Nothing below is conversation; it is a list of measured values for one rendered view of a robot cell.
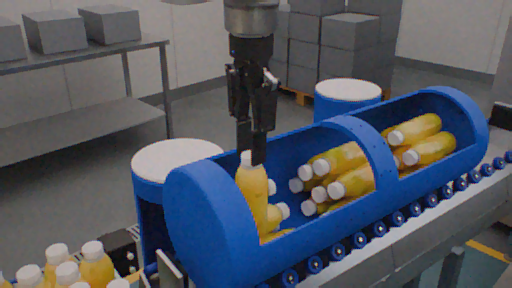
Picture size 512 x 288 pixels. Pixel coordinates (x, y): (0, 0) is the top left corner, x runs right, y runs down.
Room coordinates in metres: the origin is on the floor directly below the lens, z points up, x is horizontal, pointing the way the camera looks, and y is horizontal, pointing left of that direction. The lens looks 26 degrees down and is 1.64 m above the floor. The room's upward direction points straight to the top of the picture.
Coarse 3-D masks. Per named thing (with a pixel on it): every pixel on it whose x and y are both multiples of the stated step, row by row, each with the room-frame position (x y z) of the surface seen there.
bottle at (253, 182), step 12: (240, 168) 0.73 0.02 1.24; (252, 168) 0.72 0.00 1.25; (240, 180) 0.72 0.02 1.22; (252, 180) 0.71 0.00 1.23; (264, 180) 0.72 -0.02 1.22; (252, 192) 0.70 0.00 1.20; (264, 192) 0.72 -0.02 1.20; (252, 204) 0.71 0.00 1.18; (264, 204) 0.72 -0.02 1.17; (264, 216) 0.72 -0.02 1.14; (264, 228) 0.72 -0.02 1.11
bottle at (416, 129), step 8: (408, 120) 1.15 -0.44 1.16; (416, 120) 1.15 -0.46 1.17; (424, 120) 1.15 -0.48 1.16; (432, 120) 1.16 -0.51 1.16; (440, 120) 1.18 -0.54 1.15; (400, 128) 1.11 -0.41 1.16; (408, 128) 1.11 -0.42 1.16; (416, 128) 1.11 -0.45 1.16; (424, 128) 1.13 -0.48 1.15; (432, 128) 1.15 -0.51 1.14; (440, 128) 1.17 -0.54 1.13; (408, 136) 1.09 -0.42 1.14; (416, 136) 1.10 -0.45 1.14; (424, 136) 1.13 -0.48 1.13; (408, 144) 1.11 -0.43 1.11
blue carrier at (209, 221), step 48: (432, 96) 1.27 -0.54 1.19; (288, 144) 1.03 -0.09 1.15; (336, 144) 1.16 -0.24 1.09; (384, 144) 0.92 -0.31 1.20; (480, 144) 1.10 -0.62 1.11; (192, 192) 0.72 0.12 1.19; (240, 192) 0.69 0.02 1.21; (288, 192) 1.02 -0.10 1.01; (384, 192) 0.86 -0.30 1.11; (192, 240) 0.72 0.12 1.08; (240, 240) 0.63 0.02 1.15; (288, 240) 0.68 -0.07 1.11; (336, 240) 0.79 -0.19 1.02
